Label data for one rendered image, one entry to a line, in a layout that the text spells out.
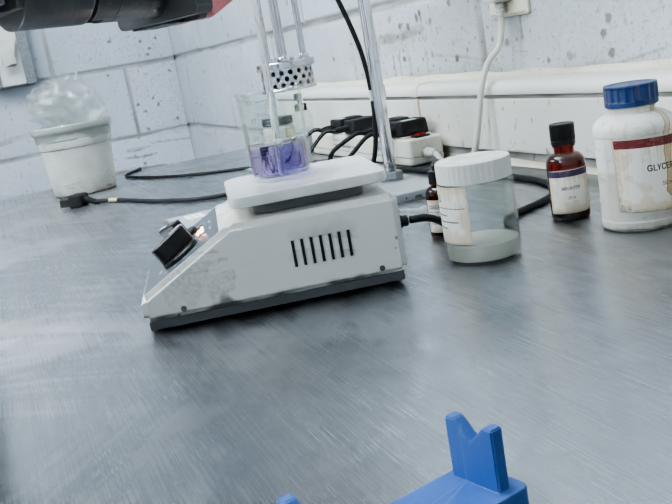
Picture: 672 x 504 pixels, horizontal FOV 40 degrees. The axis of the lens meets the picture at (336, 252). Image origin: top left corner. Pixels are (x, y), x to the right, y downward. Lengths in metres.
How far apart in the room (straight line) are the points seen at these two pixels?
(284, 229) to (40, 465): 0.26
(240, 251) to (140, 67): 2.44
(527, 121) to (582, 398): 0.69
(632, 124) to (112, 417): 0.44
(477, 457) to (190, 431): 0.19
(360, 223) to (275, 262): 0.07
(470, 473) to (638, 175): 0.42
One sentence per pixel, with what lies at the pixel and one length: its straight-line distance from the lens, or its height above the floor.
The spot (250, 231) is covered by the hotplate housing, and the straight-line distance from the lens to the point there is 0.67.
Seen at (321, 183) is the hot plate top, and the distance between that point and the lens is 0.67.
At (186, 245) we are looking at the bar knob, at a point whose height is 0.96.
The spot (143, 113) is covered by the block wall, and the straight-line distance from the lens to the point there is 3.08.
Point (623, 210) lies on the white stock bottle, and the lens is 0.76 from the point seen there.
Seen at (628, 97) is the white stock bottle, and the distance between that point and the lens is 0.75.
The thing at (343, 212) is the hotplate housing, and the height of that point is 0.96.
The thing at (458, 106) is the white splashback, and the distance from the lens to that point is 1.25.
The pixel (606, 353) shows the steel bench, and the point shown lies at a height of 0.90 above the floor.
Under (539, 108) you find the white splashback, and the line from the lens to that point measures 1.09.
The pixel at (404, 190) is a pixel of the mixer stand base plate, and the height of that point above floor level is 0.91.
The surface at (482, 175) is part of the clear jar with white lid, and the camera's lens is 0.70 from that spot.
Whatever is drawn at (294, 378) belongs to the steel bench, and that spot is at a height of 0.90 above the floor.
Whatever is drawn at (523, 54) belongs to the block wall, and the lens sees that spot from 1.18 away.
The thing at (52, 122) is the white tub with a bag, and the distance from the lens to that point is 1.68.
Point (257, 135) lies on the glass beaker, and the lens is 0.71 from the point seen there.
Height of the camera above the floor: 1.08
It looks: 13 degrees down
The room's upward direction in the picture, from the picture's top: 10 degrees counter-clockwise
